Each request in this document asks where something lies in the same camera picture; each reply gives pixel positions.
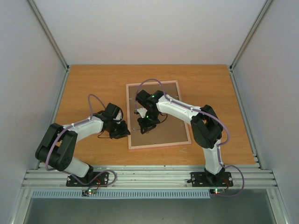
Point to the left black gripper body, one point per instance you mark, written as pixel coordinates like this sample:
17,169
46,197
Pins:
113,130

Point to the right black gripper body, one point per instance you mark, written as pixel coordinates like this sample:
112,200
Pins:
146,123

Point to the pink photo frame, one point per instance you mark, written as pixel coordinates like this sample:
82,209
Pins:
169,132

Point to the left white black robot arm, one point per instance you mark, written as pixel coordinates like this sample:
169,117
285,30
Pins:
57,147

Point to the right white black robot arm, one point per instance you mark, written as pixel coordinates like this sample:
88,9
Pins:
206,128

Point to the left small circuit board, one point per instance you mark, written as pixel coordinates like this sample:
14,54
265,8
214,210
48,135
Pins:
89,192

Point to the small circuit board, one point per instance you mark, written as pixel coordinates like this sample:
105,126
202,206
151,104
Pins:
89,192
217,191

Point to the right small circuit board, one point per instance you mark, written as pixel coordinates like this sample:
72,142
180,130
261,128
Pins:
217,191

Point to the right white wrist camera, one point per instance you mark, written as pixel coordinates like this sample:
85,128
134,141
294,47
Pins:
141,112

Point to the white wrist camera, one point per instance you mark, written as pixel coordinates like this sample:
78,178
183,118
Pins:
119,116
141,112

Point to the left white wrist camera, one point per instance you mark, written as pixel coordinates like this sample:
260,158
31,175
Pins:
119,116

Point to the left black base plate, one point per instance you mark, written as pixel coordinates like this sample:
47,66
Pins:
91,179

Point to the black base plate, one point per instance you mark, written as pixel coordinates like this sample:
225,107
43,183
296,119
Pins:
203,179
91,179

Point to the grey slotted cable duct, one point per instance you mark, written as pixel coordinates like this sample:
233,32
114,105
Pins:
122,194

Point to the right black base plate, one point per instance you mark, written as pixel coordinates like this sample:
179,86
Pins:
203,179

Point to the aluminium rail base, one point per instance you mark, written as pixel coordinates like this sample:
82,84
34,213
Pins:
155,177

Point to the left aluminium corner post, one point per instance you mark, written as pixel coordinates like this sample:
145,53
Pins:
32,4

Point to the aluminium corner post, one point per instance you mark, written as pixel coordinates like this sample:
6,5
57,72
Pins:
32,4
258,20

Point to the right aluminium corner post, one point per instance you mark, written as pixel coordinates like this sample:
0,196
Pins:
258,20

